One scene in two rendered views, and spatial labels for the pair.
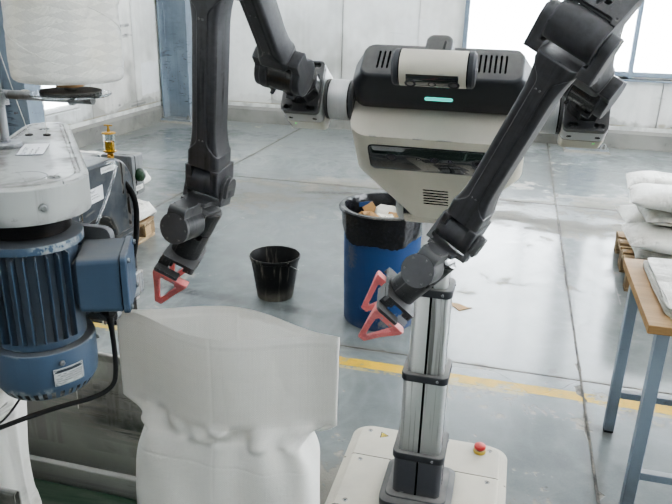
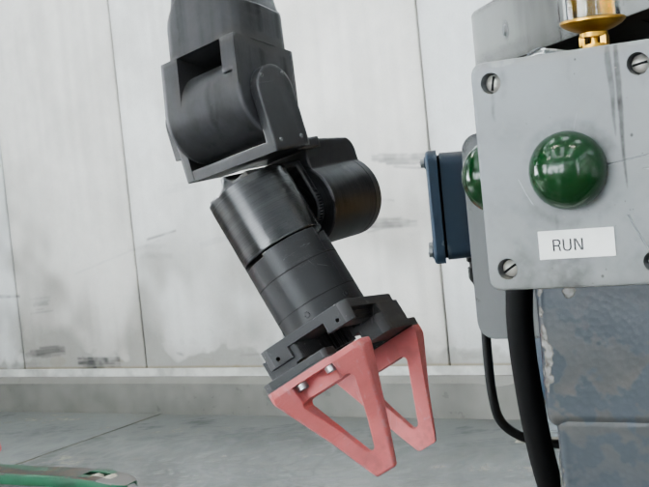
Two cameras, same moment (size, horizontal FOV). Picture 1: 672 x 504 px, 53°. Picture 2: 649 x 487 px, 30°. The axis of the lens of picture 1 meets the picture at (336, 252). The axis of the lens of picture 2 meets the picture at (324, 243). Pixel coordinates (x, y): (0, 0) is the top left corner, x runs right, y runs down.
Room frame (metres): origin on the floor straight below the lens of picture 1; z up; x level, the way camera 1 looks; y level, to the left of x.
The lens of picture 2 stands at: (1.96, 0.51, 1.29)
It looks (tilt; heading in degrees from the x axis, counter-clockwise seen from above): 3 degrees down; 196
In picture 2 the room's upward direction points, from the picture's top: 6 degrees counter-clockwise
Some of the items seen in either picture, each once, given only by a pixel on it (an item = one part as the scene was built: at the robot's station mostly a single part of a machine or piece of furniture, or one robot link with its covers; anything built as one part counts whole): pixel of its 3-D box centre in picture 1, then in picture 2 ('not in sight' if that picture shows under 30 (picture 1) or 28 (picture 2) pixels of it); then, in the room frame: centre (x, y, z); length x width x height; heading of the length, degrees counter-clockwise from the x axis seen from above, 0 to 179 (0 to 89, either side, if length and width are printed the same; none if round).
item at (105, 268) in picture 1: (108, 281); (472, 216); (0.95, 0.34, 1.25); 0.10 x 0.08 x 0.12; 11
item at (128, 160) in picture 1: (123, 173); (588, 167); (1.47, 0.47, 1.28); 0.08 x 0.05 x 0.09; 76
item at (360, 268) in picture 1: (382, 262); not in sight; (3.46, -0.25, 0.32); 0.51 x 0.48 x 0.65; 166
